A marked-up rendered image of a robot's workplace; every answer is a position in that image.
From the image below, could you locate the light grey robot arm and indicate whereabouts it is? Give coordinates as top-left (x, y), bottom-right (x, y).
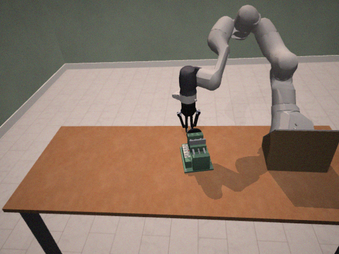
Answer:
top-left (172, 5), bottom-right (314, 133)

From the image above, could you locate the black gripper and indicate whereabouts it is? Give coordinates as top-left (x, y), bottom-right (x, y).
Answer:
top-left (177, 102), bottom-right (201, 133)

